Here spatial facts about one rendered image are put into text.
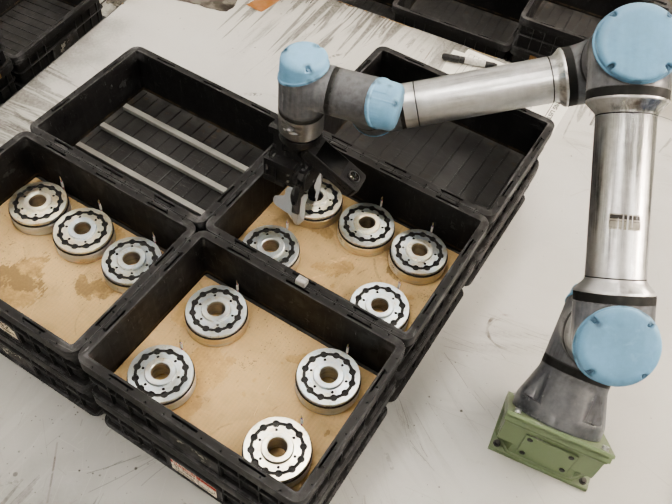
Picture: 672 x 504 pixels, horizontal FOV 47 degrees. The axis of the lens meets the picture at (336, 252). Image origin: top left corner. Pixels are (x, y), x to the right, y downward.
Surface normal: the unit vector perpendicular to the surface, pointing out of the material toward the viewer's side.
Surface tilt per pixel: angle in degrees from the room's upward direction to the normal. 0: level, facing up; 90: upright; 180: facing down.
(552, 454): 90
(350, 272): 0
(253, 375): 0
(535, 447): 90
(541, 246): 0
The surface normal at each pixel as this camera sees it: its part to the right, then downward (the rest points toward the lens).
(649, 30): -0.14, -0.11
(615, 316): -0.15, 0.16
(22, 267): 0.07, -0.61
